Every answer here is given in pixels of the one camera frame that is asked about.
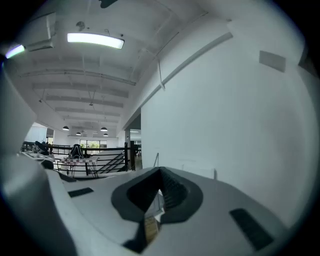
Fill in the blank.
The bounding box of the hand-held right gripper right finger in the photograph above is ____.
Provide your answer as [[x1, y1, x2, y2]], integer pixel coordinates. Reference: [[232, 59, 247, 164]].
[[144, 166, 300, 256]]

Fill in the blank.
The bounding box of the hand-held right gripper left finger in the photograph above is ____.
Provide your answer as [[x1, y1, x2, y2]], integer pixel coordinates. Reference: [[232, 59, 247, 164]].
[[47, 166, 161, 256]]

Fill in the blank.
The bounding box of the checkered cloth table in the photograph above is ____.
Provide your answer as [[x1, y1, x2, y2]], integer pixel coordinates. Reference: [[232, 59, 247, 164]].
[[61, 156, 100, 178]]

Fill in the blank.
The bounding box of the black metal railing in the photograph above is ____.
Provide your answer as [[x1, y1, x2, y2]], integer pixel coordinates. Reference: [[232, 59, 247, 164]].
[[22, 141, 139, 177]]

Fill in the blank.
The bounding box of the black backpack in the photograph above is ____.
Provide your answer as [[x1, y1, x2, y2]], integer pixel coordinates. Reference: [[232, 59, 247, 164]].
[[69, 144, 84, 159]]

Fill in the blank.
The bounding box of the large window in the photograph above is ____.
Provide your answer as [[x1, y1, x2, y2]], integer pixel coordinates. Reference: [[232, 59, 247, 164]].
[[86, 140, 108, 149]]

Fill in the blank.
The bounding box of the long white ceiling light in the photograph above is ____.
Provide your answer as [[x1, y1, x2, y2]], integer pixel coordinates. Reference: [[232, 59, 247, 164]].
[[66, 32, 125, 50], [5, 44, 26, 60]]

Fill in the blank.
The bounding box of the white ceiling air conditioner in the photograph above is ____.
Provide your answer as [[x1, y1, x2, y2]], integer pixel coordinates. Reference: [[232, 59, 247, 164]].
[[24, 12, 56, 53]]

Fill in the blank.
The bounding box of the white wall conduit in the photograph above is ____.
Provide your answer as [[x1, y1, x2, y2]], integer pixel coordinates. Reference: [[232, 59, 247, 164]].
[[159, 31, 234, 91]]

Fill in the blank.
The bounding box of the grey wall panel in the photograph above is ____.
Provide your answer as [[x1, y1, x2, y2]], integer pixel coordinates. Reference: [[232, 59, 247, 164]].
[[259, 50, 287, 73]]

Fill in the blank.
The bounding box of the black head-mounted camera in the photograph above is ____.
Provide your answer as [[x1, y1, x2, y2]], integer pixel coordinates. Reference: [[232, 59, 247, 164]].
[[99, 0, 118, 9]]

